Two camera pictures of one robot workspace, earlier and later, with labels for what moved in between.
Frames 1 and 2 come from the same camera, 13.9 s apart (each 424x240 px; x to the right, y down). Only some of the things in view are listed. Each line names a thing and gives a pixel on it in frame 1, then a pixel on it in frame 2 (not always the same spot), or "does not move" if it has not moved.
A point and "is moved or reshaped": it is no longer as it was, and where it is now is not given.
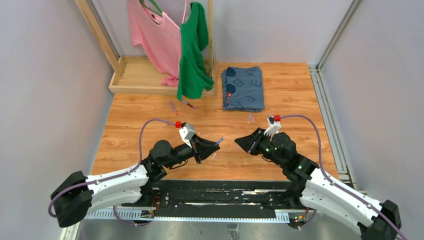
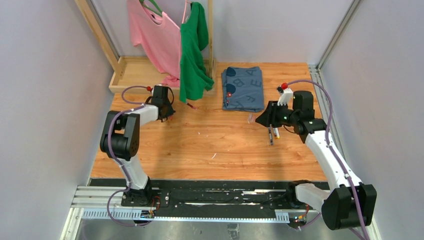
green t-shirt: (193, 78) does not move
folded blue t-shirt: (242, 89) does not move
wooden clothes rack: (139, 75) does not move
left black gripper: (196, 149) to (167, 110)
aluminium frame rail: (183, 214) does not move
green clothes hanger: (160, 13) does not move
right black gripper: (258, 142) to (274, 114)
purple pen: (219, 141) is moved or reshaped
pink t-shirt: (160, 35) does not move
